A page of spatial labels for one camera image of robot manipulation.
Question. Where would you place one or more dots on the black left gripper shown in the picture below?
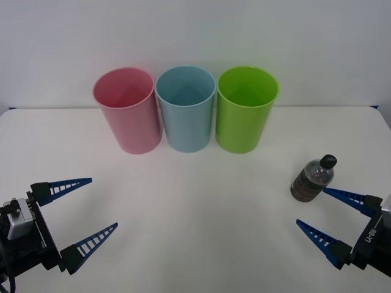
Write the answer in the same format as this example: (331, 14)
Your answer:
(46, 244)

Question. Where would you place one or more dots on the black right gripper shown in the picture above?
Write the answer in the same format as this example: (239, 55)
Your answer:
(372, 244)

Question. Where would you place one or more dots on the dark drink plastic bottle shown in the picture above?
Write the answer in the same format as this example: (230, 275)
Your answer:
(308, 186)

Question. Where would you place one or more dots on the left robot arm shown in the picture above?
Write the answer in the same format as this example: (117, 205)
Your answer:
(18, 219)

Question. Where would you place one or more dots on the pink plastic bin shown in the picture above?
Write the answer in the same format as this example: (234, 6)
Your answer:
(134, 128)

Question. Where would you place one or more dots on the green plastic bin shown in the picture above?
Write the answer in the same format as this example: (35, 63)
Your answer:
(241, 128)

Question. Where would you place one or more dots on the pale blue plastic bin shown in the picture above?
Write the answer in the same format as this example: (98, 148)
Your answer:
(187, 128)

